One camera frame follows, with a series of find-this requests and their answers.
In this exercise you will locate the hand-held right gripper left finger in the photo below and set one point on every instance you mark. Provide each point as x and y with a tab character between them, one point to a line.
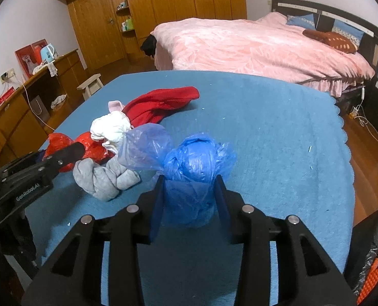
157	210

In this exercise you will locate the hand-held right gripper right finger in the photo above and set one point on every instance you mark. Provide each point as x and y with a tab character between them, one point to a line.
220	207

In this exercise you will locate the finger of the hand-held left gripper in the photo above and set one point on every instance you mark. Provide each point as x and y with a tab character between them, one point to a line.
67	156

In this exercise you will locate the red plastic bag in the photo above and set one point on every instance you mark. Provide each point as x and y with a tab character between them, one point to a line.
91	148

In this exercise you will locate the small pink cloth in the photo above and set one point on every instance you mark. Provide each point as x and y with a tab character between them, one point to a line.
116	106

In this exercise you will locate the waste bin with black bag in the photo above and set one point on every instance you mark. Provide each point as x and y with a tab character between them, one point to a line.
367	248

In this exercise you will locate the grey knotted cloth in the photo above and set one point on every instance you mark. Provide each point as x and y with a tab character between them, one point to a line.
99	178

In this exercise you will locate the white crumpled cloth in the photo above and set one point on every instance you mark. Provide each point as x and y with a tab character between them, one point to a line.
109	127

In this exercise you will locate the white rag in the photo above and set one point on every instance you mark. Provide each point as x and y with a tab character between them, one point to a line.
58	101

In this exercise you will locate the pale blue plastic bag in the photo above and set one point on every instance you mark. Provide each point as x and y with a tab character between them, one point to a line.
144	146

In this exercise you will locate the small wooden stool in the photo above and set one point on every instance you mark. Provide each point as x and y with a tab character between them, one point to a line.
90	84

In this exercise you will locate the blue tablecloth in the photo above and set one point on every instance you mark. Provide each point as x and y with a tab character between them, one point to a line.
256	134

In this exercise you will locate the wooden desk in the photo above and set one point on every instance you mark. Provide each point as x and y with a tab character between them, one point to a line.
67	73

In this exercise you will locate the red fleece sock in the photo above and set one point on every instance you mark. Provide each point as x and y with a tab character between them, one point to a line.
157	105

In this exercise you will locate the red poster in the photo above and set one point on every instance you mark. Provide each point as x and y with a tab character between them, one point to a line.
27	60

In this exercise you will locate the light blue kettle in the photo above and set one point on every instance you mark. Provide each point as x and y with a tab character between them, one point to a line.
49	52

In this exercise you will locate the wooden door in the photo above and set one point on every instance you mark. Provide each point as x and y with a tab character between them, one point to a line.
93	25

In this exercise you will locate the black cloth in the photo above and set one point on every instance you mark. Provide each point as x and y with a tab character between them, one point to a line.
149	46

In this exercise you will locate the pink blanket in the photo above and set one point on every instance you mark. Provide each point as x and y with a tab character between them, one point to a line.
240	47

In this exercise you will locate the floor power strip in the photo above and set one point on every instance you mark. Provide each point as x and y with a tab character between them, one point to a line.
355	111

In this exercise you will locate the brown dotted pillow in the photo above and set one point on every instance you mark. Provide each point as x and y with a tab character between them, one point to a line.
332	41

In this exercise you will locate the blue pillow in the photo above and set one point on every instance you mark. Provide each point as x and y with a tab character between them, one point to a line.
348	32
300	20

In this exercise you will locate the dark wooden bed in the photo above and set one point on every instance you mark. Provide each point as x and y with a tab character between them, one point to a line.
366	49

